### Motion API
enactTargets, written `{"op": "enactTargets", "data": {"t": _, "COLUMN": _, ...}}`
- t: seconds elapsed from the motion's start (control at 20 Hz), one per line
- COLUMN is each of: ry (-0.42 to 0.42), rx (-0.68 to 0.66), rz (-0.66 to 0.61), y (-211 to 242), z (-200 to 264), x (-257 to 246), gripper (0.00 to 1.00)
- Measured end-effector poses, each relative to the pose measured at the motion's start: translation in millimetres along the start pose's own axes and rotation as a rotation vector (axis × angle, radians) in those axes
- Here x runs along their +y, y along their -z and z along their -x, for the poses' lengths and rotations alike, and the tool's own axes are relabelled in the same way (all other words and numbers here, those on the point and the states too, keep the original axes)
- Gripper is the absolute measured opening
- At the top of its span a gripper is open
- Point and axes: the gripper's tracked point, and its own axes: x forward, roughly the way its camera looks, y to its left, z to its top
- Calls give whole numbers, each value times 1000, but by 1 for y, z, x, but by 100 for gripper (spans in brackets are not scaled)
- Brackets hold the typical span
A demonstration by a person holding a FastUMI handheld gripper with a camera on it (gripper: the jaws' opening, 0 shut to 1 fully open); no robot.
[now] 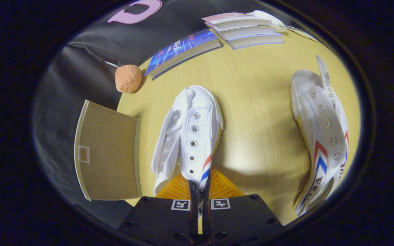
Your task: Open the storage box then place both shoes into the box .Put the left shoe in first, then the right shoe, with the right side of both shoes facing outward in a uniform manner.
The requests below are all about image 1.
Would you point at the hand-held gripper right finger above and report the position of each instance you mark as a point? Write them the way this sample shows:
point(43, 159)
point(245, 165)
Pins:
point(207, 218)

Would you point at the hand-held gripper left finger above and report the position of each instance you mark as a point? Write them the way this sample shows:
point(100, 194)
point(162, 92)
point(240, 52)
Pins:
point(192, 218)

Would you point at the white striped canvas shoe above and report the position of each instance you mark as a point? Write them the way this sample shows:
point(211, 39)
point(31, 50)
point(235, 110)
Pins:
point(323, 136)
point(197, 136)

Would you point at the beige fabric storage box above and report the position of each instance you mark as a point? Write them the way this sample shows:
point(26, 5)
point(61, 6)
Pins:
point(111, 153)

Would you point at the orange rough sponge ball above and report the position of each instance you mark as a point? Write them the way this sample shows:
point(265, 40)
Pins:
point(128, 78)

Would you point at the blue cover book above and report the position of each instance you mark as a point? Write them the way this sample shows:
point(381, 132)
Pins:
point(180, 49)

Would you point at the white paperback book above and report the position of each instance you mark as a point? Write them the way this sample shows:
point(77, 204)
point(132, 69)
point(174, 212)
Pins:
point(248, 32)
point(255, 41)

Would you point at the pink cover book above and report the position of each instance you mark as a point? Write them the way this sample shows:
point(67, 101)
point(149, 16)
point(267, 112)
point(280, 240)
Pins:
point(241, 23)

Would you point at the white crumpled cloth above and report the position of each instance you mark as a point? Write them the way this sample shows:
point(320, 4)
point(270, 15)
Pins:
point(272, 20)

